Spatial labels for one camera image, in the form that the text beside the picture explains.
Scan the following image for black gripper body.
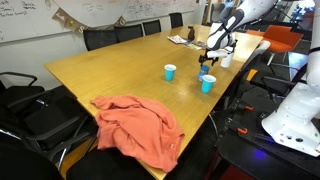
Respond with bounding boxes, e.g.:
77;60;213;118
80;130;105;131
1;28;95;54
200;49;222;62

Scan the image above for blue plastic cup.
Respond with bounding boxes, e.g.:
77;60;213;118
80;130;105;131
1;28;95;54
163;63;178;83
200;74;217;95

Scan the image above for printed magazines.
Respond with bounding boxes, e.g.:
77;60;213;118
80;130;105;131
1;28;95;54
166;34;208;52

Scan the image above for small brown figurine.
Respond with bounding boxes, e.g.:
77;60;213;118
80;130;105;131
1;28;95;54
187;25;197;42

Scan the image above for black mesh office chair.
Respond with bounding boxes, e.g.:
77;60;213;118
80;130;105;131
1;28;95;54
142;19;163;37
0;89;99;171
0;71;46;109
114;23;145;44
168;12;184;29
82;28;120;52

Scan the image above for orange armchair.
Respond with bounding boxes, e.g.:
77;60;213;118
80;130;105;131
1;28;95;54
245;24;305;67

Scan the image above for salmon pink cloth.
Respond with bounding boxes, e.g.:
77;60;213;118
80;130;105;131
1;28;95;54
89;94;186;174

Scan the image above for black robot stand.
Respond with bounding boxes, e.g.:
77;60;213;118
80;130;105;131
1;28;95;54
211;98;320;180

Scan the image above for brown bunting banner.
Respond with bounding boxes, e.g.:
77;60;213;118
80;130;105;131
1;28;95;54
50;6;128;35

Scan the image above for white wall whiteboard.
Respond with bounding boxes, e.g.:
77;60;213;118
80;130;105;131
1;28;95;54
0;0;203;45

